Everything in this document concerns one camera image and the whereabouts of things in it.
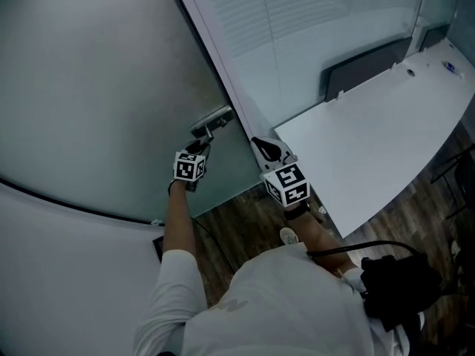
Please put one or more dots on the black wristband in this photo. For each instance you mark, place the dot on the black wristband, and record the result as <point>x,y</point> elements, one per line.
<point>297,211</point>

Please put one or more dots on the frosted glass door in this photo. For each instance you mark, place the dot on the frosted glass door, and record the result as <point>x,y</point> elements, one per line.
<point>92,69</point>

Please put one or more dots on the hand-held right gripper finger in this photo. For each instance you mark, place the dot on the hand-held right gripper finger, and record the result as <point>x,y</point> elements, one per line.
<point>264,153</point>
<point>274,148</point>

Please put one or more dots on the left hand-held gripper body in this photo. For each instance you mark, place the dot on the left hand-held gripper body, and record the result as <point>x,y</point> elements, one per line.
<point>189,167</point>

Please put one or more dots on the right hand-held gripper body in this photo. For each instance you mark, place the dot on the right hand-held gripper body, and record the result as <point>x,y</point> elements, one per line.
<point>287,184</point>

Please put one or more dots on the long dark grey desk divider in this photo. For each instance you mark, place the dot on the long dark grey desk divider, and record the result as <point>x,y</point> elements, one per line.
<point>363,70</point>

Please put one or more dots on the black chair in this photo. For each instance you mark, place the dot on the black chair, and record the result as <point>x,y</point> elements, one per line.
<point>454,184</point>

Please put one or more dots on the white desk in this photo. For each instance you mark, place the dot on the white desk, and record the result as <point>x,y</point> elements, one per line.
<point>371,154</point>

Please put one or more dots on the white shoe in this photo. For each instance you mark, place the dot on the white shoe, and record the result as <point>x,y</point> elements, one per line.
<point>289,236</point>

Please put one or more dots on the person's right forearm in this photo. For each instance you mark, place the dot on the person's right forearm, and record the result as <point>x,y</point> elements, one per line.
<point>315,239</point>

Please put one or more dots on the black equipment pack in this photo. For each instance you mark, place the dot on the black equipment pack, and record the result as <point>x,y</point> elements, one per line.
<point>401,291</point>

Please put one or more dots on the person's white shirt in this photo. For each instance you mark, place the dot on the person's white shirt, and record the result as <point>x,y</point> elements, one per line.
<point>267,302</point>

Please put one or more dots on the short dark grey desk divider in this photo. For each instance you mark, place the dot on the short dark grey desk divider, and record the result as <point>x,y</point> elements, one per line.
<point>434,37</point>

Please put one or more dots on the small white floor stopper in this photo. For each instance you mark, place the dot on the small white floor stopper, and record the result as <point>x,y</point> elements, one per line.
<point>321,210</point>

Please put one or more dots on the small blue white object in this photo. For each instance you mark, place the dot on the small blue white object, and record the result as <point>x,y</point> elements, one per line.
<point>451,66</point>

